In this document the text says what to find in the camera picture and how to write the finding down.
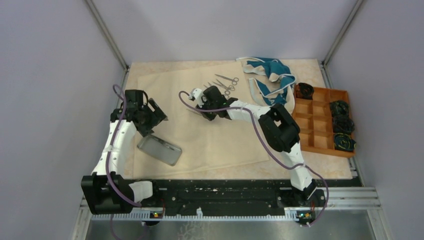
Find steel surgical forceps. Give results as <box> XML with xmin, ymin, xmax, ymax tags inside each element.
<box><xmin>213</xmin><ymin>79</ymin><xmax>235</xmax><ymax>91</ymax></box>

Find metal instrument tray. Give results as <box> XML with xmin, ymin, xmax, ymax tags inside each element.
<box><xmin>137</xmin><ymin>134</ymin><xmax>183</xmax><ymax>167</ymax></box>

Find beige cloth drape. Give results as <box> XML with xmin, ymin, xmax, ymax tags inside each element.
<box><xmin>124</xmin><ymin>60</ymin><xmax>269</xmax><ymax>179</ymax></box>

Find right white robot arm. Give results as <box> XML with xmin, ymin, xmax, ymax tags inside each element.
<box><xmin>187</xmin><ymin>86</ymin><xmax>317</xmax><ymax>206</ymax></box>

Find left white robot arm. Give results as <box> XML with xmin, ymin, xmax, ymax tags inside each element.
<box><xmin>81</xmin><ymin>85</ymin><xmax>167</xmax><ymax>215</ymax></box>

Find blue and beige cloth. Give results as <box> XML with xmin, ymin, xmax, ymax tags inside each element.
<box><xmin>236</xmin><ymin>57</ymin><xmax>296</xmax><ymax>114</ymax></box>

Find black rolled item top-left compartment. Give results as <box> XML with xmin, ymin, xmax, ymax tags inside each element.
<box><xmin>295</xmin><ymin>82</ymin><xmax>315</xmax><ymax>100</ymax></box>

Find orange compartment tray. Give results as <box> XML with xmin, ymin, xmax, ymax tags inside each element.
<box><xmin>293</xmin><ymin>86</ymin><xmax>355</xmax><ymax>158</ymax></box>

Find black green rolled item upper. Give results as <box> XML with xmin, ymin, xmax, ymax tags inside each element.
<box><xmin>329</xmin><ymin>100</ymin><xmax>350</xmax><ymax>117</ymax></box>

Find black green rolled item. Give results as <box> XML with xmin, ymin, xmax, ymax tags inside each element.
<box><xmin>329</xmin><ymin>100</ymin><xmax>350</xmax><ymax>117</ymax></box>
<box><xmin>333</xmin><ymin>133</ymin><xmax>356</xmax><ymax>152</ymax></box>

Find black rolled item middle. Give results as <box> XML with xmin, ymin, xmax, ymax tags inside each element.
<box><xmin>332</xmin><ymin>115</ymin><xmax>355</xmax><ymax>135</ymax></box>

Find black green rolled item lower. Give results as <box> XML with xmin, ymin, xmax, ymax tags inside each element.
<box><xmin>333</xmin><ymin>133</ymin><xmax>356</xmax><ymax>152</ymax></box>

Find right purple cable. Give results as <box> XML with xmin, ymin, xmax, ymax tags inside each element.
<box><xmin>178</xmin><ymin>91</ymin><xmax>330</xmax><ymax>228</ymax></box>

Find purple cable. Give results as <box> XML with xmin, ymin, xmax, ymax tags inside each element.
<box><xmin>178</xmin><ymin>91</ymin><xmax>330</xmax><ymax>228</ymax></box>
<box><xmin>105</xmin><ymin>84</ymin><xmax>148</xmax><ymax>240</ymax></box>

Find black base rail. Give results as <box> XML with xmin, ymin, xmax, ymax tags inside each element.
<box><xmin>98</xmin><ymin>178</ymin><xmax>362</xmax><ymax>220</ymax></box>

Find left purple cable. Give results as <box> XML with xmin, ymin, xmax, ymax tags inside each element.
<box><xmin>105</xmin><ymin>84</ymin><xmax>148</xmax><ymax>240</ymax></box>

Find aluminium frame rail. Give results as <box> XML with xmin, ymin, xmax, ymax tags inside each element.
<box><xmin>79</xmin><ymin>187</ymin><xmax>382</xmax><ymax>222</ymax></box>

